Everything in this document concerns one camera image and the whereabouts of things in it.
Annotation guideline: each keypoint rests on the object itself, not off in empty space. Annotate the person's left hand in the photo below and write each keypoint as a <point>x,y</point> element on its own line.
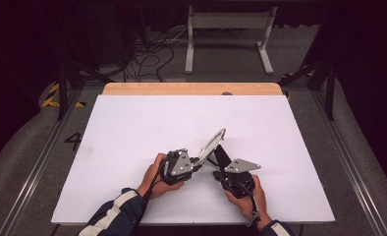
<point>150,182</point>

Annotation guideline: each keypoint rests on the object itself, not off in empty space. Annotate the oval silver metal plate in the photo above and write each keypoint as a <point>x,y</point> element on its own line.
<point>214,140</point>

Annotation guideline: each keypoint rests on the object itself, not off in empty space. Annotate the black cloth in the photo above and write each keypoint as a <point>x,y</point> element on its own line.
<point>221,155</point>

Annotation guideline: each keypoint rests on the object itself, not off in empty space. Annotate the black equipment cabinet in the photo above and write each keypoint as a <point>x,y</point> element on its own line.
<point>109,32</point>

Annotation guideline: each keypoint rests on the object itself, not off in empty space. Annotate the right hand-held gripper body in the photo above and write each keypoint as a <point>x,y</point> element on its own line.
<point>240,166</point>

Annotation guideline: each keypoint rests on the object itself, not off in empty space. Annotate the black metal stand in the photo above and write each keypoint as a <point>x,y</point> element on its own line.
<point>329,95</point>
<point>62,91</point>

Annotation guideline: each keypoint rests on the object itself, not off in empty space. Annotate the dark curtain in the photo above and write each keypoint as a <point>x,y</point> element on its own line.
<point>14,65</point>
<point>371,82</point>

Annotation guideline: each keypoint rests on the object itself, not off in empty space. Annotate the wooden table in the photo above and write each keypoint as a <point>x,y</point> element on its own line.
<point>181,88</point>

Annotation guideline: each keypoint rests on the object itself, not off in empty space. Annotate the person's right hand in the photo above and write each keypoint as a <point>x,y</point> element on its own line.
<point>247,206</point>

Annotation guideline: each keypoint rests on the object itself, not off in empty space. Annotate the aluminium floor rail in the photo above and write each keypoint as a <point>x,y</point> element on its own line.
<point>33,177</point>
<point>356,177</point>

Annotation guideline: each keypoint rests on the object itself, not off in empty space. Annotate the dark round table grommet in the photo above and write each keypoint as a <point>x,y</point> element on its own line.
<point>227,93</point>

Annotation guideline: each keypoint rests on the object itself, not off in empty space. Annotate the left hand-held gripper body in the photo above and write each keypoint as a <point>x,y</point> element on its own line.
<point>180,165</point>

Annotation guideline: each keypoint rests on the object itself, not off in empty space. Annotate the yellow black floor tape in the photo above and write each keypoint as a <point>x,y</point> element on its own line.
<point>50,98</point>
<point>293,74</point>

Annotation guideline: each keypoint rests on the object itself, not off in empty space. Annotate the white table board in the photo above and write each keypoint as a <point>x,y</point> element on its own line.
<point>231,114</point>

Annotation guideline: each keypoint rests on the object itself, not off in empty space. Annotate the white metal table frame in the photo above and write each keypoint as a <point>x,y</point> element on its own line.
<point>229,20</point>

